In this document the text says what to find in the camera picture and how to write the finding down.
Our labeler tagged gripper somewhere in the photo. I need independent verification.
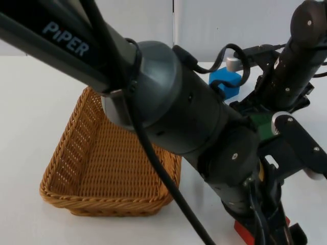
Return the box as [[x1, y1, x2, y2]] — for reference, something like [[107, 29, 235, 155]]
[[229, 73, 314, 121], [244, 142, 309, 245]]

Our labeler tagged red cube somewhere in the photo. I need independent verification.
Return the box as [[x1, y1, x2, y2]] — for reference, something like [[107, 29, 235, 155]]
[[233, 216, 291, 245]]

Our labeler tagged thick black cable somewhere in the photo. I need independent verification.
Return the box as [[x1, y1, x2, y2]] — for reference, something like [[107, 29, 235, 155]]
[[76, 0, 217, 245]]

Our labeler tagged green cube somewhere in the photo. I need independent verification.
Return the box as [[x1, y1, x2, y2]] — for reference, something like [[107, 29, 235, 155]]
[[251, 113, 278, 141]]

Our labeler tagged blue cube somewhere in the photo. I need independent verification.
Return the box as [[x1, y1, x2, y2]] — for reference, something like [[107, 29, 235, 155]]
[[208, 66, 242, 100]]

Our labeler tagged brown wicker basket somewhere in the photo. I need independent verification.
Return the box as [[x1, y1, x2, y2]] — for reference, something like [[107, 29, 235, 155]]
[[39, 86, 182, 217]]

